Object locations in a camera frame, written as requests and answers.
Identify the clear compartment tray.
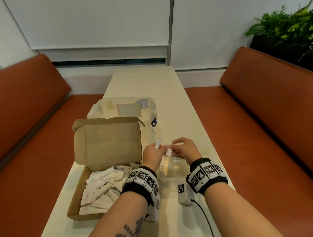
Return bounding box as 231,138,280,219
156,140,216,182

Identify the white roller blind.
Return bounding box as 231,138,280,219
4,0,171,62

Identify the orange leather bench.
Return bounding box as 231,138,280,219
0,53,104,237
185,46,313,237

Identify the person's left forearm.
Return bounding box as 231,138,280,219
89,191,148,237

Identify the black planter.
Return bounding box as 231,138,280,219
249,35,313,71

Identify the person's right forearm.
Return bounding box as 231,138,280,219
203,182,284,237

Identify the person's left hand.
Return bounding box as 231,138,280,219
142,143,169,173

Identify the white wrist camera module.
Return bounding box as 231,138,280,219
145,193,161,223
177,179,195,207

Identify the grey window frame post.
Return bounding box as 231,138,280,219
166,0,174,66

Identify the pile of white sachets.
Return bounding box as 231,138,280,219
79,163,140,215

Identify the person's right hand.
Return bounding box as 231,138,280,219
171,137,203,166

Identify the green leafy plant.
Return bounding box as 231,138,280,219
244,2,313,53

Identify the black cable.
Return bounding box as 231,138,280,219
190,200,215,237

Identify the brown cardboard box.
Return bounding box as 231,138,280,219
67,117,146,221

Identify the clear lidded plastic container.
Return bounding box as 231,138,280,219
87,97,157,145

